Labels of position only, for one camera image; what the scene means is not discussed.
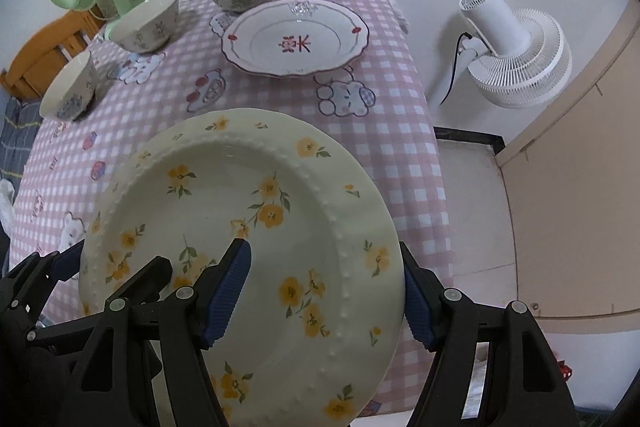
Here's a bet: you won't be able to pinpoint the grey plaid cloth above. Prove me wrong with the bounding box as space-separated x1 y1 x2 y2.
0 89 42 188

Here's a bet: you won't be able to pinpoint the middle floral ceramic bowl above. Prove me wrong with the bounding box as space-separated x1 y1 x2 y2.
106 0 179 54

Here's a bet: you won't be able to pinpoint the pink checkered tablecloth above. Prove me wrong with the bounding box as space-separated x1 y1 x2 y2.
10 0 450 411

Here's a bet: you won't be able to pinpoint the red object on floor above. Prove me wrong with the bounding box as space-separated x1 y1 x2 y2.
558 360 573 381

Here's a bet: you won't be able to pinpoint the white plate red pattern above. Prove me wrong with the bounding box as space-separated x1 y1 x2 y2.
221 0 370 78

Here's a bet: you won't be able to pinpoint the wooden chair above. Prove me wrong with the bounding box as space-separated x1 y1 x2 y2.
1 11 105 101

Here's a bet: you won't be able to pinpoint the white floor fan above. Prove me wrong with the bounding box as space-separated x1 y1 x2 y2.
431 0 573 109

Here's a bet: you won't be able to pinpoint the beige door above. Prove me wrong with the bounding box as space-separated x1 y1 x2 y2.
497 0 639 334

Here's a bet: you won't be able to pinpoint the bowl edge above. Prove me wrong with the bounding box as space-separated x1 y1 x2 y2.
39 50 98 122

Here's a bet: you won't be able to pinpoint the black fan cable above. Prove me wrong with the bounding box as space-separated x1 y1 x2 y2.
441 31 474 108

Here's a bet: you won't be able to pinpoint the cream plate yellow flowers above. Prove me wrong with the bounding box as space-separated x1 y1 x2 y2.
78 108 405 426

